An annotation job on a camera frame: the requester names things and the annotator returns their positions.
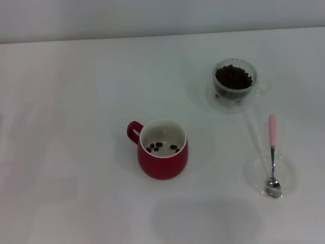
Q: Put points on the red ceramic mug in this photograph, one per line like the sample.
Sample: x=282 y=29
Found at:
x=162 y=165

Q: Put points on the coffee bean pile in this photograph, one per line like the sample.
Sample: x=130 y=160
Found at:
x=232 y=77

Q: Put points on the clear glass cup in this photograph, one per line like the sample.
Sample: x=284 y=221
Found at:
x=254 y=84

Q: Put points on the clear glass saucer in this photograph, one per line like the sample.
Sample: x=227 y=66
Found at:
x=228 y=108

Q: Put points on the small clear glass dish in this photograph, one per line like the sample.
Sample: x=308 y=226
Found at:
x=287 y=172

